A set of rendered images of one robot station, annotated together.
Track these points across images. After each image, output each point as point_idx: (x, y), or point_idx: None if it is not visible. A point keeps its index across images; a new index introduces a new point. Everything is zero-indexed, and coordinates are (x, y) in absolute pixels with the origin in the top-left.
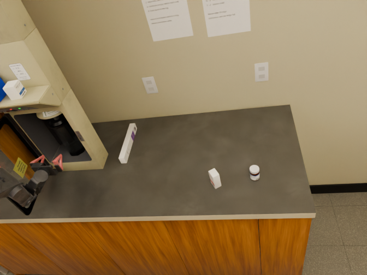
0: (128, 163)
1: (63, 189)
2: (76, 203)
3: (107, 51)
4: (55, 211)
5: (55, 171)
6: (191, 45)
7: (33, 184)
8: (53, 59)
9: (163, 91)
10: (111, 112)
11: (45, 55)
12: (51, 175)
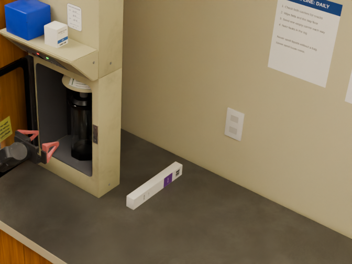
0: (134, 211)
1: (32, 192)
2: (35, 218)
3: (201, 47)
4: (4, 212)
5: (37, 158)
6: (317, 99)
7: (3, 155)
8: (121, 23)
9: (248, 144)
10: (163, 132)
11: (113, 14)
12: (30, 160)
